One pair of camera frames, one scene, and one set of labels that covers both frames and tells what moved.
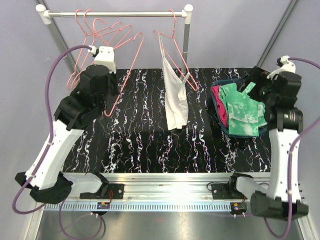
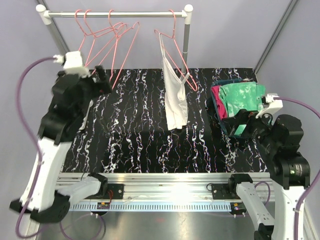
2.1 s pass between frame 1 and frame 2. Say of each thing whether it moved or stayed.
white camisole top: stayed
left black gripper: moved
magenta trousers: stayed
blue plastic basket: stayed
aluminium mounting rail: stayed
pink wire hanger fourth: stayed
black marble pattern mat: stayed
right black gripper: moved
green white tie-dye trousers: stayed
